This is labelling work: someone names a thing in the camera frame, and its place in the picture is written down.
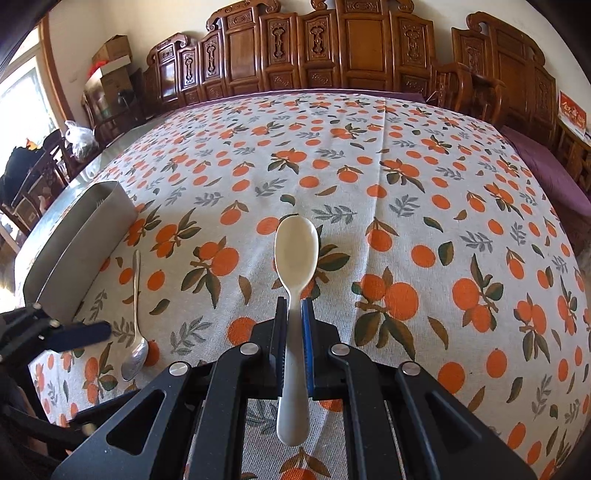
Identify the small metal spoon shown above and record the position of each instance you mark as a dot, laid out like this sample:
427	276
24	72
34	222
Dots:
135	360

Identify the red paper sign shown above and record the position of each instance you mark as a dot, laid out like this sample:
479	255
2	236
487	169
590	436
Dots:
574	113

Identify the dark wooden cabinet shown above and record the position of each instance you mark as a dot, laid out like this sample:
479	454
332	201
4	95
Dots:
115	110

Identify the wooden framed window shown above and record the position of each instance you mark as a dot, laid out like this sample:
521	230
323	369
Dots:
23	83

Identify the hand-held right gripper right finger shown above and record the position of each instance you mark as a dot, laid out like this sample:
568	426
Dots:
308	332

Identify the dark clothing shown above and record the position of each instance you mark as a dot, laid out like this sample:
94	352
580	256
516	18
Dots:
37	424

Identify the white plastic bag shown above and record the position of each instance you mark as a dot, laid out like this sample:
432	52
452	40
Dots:
81	138

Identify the dark wooden chair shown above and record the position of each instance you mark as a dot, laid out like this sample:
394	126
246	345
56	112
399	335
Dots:
37	184

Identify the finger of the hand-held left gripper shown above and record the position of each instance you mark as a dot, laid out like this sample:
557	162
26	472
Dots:
83	335
27	321

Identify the wooden side cabinet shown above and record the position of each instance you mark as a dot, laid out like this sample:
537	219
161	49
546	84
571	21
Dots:
575	152

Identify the wooden armchair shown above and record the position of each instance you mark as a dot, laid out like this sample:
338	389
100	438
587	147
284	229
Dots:
466	92

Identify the long carved wooden bench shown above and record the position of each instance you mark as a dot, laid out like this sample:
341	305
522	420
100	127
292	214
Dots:
295	50

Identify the black bag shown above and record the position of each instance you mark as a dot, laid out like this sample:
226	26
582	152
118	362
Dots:
21	170

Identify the white plastic spoon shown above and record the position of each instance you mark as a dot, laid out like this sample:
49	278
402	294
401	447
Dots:
295	249

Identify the stainless steel utensil container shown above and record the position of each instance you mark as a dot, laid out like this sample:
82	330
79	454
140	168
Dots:
78	244

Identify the short carved wooden bench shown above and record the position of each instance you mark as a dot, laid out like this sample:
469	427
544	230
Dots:
508	69

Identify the large cardboard box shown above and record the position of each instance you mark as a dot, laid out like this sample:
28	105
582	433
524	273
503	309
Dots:
113	81

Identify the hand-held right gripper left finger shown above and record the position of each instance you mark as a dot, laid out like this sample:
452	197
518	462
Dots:
278	332

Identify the orange print tablecloth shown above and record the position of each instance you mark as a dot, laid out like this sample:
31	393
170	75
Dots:
415	230

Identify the small brown cardboard box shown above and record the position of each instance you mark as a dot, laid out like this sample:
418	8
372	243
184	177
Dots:
112	50

